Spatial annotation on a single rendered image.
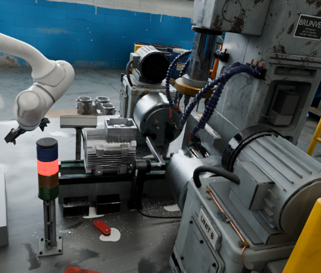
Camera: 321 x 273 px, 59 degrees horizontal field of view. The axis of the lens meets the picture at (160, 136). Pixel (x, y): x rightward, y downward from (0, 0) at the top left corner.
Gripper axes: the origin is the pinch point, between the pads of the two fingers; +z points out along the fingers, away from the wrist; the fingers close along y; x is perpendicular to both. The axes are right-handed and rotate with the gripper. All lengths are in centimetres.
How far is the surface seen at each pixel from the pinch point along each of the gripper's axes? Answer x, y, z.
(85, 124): 10.1, -22.8, -10.1
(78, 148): 16.7, -16.8, 1.3
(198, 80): 24, -58, -53
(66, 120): 4.1, -16.2, -9.3
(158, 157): 42, -34, -33
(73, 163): 23.2, -8.2, -10.0
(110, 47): -206, -320, 413
